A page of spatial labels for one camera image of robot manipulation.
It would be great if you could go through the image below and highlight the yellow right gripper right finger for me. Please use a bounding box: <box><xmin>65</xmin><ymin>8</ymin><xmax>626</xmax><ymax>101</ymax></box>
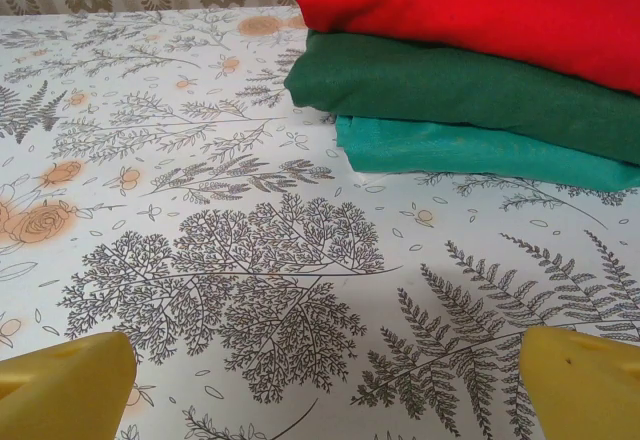
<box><xmin>521</xmin><ymin>327</ymin><xmax>640</xmax><ymax>440</ymax></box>

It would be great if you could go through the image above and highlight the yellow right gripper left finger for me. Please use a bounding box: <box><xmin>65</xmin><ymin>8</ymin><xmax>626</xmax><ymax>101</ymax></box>
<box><xmin>0</xmin><ymin>331</ymin><xmax>139</xmax><ymax>440</ymax></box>

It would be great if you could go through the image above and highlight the floral print tablecloth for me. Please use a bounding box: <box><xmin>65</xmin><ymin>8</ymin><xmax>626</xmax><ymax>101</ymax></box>
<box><xmin>0</xmin><ymin>5</ymin><xmax>640</xmax><ymax>440</ymax></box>

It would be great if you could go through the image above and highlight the folded teal t-shirt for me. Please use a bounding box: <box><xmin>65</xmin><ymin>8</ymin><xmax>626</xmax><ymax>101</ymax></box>
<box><xmin>334</xmin><ymin>113</ymin><xmax>640</xmax><ymax>192</ymax></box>

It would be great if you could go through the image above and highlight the folded dark green t-shirt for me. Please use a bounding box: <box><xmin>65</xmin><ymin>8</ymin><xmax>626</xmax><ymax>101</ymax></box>
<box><xmin>282</xmin><ymin>28</ymin><xmax>640</xmax><ymax>167</ymax></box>

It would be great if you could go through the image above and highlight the folded red t-shirt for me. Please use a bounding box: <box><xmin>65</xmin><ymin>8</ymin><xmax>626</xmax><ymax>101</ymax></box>
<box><xmin>292</xmin><ymin>0</ymin><xmax>640</xmax><ymax>97</ymax></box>

